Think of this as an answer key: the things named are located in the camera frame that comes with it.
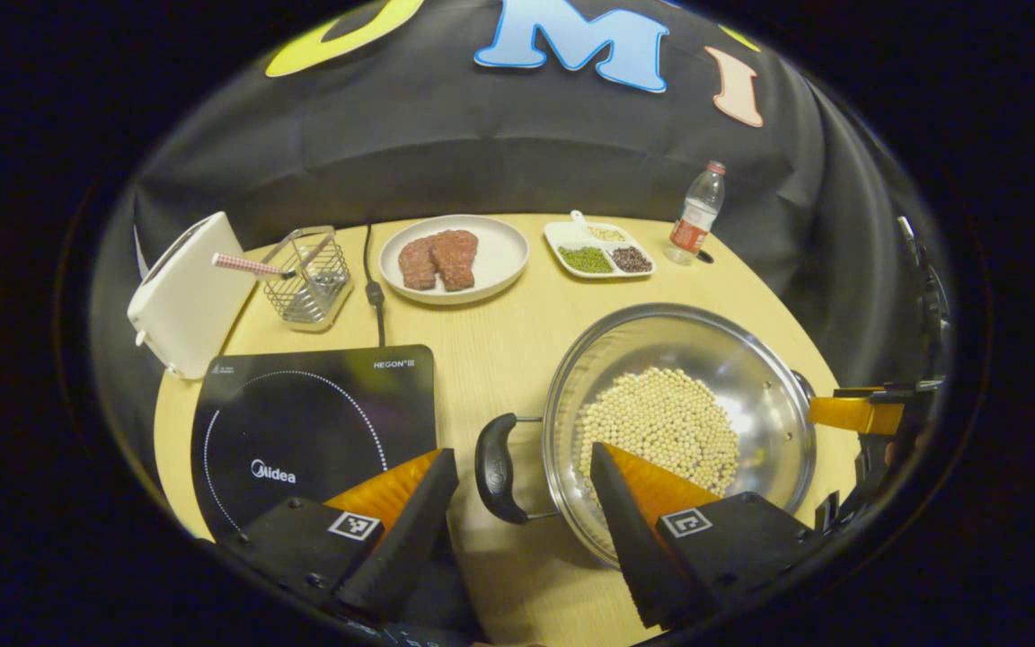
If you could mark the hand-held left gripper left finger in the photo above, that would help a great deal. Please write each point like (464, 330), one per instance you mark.
(414, 539)

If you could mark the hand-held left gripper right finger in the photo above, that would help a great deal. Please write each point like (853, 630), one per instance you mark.
(630, 548)

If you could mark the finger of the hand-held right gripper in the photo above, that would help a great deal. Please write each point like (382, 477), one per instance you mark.
(854, 413)

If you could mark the black induction cooktop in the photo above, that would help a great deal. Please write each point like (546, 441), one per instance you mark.
(302, 422)

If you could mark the pile of yellow soybeans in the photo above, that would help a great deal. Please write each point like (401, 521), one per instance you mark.
(661, 422)

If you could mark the clear plastic water bottle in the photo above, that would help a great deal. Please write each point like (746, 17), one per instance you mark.
(693, 225)

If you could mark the pile of dark red beans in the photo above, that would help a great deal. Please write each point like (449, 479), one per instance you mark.
(632, 260)

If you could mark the red meat slice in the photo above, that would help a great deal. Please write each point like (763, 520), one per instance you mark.
(417, 265)
(456, 261)

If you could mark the pile of green beans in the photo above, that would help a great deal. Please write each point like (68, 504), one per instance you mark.
(598, 260)

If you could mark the white oval plate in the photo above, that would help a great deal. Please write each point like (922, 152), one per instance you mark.
(504, 256)

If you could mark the pile of pale yellow beans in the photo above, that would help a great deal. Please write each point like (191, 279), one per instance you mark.
(607, 234)

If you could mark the white divided dish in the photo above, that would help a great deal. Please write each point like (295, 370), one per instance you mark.
(562, 238)

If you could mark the white toaster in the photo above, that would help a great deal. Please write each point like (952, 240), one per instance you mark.
(194, 305)

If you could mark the pink striped straw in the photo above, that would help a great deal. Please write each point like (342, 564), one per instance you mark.
(243, 263)

